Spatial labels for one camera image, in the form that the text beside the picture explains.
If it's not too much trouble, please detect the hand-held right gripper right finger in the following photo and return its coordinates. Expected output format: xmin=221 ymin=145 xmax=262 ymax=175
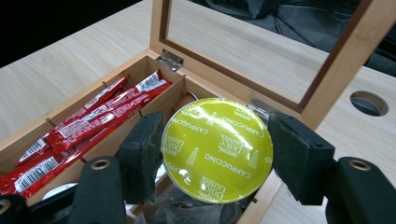
xmin=267 ymin=111 xmax=336 ymax=206

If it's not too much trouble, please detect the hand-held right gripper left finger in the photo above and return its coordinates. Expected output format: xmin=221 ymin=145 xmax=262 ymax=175
xmin=118 ymin=111 xmax=165 ymax=205

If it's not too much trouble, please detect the green foil coffee capsule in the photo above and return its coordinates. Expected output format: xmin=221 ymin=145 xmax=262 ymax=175
xmin=161 ymin=97 xmax=275 ymax=204

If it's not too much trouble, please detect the wooden box with glass lid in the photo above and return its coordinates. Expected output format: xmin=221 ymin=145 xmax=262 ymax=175
xmin=0 ymin=0 xmax=394 ymax=224

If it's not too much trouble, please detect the pile of red stick sachets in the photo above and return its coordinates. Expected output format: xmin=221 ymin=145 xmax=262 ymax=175
xmin=0 ymin=68 xmax=173 ymax=200

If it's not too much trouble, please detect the brown coffee capsule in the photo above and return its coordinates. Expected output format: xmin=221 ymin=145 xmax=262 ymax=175
xmin=172 ymin=91 xmax=199 ymax=114

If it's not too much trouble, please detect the white coffee capsule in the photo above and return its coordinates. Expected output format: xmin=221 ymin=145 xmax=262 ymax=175
xmin=41 ymin=182 xmax=78 ymax=201

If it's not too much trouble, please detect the dark cloth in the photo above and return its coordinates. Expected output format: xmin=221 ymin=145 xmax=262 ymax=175
xmin=204 ymin=0 xmax=283 ymax=21

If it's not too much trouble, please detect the black cable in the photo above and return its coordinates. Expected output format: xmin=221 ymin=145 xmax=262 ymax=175
xmin=273 ymin=8 xmax=317 ymax=49

